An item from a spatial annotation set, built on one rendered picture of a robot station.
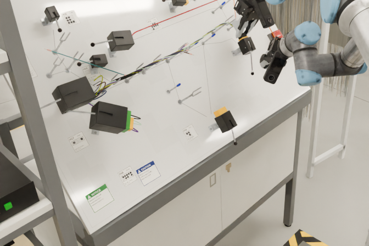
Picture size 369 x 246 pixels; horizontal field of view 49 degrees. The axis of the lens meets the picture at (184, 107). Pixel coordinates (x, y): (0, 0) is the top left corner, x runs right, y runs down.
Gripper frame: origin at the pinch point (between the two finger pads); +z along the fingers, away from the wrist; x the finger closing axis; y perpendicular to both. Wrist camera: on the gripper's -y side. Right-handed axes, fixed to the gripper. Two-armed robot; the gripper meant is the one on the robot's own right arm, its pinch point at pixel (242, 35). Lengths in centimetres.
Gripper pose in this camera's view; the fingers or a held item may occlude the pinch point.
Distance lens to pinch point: 165.5
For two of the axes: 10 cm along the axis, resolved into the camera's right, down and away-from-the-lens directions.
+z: -2.9, 6.5, 7.0
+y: -5.7, -7.1, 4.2
